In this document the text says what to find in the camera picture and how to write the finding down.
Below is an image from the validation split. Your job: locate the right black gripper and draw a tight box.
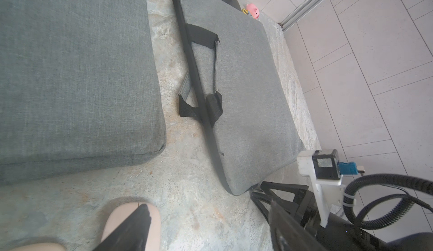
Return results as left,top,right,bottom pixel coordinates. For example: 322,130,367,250
250,182,342,236

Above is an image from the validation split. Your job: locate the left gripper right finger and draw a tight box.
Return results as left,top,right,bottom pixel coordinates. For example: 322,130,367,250
268,201,326,251

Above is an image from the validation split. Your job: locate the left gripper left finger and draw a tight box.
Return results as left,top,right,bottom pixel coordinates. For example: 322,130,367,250
94,203,152,251

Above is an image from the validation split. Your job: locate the pink computer mouse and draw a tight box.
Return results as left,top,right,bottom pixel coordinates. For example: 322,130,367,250
10,243,66,251
95,202,161,251

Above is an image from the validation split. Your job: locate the grey laptop bag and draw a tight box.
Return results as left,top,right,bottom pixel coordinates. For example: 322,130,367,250
1,0,166,186
173,0,305,195

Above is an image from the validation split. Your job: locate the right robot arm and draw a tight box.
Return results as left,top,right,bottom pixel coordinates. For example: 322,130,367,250
250,182,433,251

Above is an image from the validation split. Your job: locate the pink yellow toy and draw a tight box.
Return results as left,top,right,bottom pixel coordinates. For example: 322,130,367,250
242,3,260,20

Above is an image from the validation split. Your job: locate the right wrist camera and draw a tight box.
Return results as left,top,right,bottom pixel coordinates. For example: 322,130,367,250
297,149,365,228

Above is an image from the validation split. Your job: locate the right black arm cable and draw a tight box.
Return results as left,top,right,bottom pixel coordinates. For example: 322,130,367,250
342,174,433,251

